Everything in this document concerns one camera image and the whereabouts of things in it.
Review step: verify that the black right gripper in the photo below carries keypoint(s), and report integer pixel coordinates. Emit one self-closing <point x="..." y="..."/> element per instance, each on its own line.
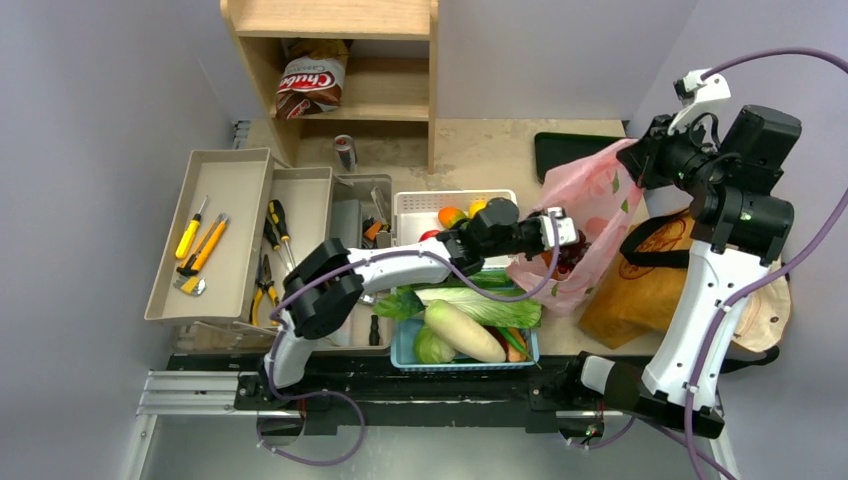
<point x="638" y="162"/>

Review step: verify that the brown Trader Joe's bag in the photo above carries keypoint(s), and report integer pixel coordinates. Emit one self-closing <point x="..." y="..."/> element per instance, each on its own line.
<point x="641" y="291"/>

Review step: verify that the black yellow screwdriver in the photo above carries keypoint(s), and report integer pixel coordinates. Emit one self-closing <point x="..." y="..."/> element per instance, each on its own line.
<point x="282" y="243"/>
<point x="270" y="235"/>

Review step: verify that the white perforated basket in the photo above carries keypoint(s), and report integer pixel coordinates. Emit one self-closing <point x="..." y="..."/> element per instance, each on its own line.
<point x="415" y="213"/>

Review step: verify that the long green bean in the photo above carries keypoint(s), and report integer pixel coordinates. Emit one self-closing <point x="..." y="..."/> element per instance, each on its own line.
<point x="516" y="340"/>

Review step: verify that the green napa cabbage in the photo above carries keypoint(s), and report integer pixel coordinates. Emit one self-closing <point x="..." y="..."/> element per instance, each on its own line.
<point x="524" y="314"/>

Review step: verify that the Chubs snack bag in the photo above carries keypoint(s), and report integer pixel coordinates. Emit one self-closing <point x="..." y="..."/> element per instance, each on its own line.
<point x="313" y="78"/>

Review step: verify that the yellow handled pliers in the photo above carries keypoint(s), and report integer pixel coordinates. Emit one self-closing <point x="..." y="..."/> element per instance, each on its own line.
<point x="264" y="286"/>

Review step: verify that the black tray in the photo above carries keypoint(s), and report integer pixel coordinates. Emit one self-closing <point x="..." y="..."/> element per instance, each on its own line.
<point x="552" y="149"/>

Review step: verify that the beige toolbox tray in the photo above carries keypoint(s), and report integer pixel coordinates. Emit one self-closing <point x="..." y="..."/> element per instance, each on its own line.
<point x="238" y="183"/>

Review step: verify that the small black screwdriver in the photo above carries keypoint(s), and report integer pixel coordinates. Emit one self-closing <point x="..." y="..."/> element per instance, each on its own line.
<point x="374" y="338"/>

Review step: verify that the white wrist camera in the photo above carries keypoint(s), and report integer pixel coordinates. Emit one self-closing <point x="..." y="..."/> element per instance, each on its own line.
<point x="557" y="228"/>
<point x="699" y="93"/>

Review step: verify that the orange green mango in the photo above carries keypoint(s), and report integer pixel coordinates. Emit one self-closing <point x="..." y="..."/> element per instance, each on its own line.
<point x="451" y="217"/>

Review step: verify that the green cucumber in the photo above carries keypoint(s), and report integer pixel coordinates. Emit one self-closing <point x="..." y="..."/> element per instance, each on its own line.
<point x="491" y="279"/>

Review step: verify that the white daikon radish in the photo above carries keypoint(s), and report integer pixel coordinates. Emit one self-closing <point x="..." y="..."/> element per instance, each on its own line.
<point x="462" y="333"/>

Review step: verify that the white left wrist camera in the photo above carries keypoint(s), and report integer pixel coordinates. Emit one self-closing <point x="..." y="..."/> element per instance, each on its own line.
<point x="557" y="228"/>

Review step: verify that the blue perforated basket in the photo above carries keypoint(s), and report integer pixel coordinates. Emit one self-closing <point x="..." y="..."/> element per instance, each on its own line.
<point x="403" y="358"/>

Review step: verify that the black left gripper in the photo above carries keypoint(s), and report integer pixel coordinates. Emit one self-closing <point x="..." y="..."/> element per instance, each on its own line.
<point x="535" y="223"/>

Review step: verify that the green leafy vegetable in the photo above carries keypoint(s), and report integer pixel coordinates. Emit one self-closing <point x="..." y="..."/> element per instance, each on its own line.
<point x="401" y="305"/>

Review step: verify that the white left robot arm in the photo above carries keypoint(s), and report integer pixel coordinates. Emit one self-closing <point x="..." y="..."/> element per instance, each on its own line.
<point x="321" y="291"/>

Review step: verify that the yellow lemon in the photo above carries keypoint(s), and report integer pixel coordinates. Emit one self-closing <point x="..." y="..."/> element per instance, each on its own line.
<point x="475" y="207"/>

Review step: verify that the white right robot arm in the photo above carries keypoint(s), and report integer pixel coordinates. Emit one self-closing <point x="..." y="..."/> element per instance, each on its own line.
<point x="739" y="231"/>

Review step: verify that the orange utility knife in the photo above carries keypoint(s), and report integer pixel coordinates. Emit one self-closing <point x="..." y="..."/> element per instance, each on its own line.
<point x="195" y="262"/>

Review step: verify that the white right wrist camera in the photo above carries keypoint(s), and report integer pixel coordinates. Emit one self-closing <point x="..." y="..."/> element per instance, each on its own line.
<point x="699" y="93"/>

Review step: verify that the grey plastic case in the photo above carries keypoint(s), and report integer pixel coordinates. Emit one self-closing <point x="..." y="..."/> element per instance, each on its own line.
<point x="346" y="222"/>

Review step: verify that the orange hex key set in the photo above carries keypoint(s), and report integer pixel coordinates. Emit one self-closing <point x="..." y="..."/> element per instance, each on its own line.
<point x="373" y="229"/>

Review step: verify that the pink plastic grocery bag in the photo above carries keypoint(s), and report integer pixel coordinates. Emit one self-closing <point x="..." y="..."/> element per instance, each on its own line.
<point x="599" y="195"/>

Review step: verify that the wooden shelf unit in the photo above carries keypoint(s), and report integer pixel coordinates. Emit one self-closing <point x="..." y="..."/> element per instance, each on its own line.
<point x="391" y="71"/>

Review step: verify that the beige toolbox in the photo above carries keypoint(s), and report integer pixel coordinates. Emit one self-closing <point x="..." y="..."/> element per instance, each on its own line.
<point x="319" y="206"/>

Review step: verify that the silver drink can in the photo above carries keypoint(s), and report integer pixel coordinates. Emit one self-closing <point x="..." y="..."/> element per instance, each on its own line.
<point x="344" y="147"/>

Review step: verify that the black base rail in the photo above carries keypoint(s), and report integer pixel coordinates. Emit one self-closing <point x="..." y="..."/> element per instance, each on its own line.
<point x="352" y="390"/>

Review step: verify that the dark purple grapes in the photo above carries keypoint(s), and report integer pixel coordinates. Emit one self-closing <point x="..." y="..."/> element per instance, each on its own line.
<point x="570" y="255"/>

